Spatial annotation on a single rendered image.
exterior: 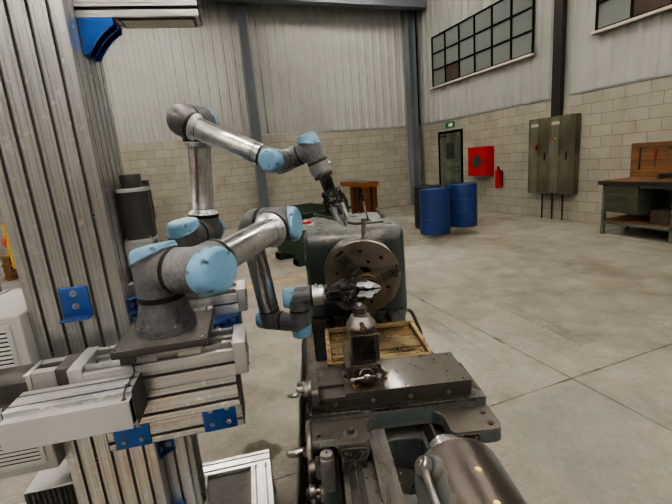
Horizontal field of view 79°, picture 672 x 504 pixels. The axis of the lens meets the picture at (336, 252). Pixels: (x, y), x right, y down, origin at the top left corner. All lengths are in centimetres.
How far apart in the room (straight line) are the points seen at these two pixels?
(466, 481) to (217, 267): 68
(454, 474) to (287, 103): 1161
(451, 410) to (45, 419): 95
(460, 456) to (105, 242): 103
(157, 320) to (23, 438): 35
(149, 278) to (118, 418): 32
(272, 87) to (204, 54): 184
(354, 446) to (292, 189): 1094
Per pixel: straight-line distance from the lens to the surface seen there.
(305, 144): 147
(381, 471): 105
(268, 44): 1216
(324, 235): 180
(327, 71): 1249
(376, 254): 166
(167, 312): 111
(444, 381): 115
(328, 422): 113
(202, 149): 166
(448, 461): 65
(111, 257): 129
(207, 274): 98
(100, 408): 109
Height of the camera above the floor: 156
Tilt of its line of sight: 13 degrees down
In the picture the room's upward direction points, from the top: 5 degrees counter-clockwise
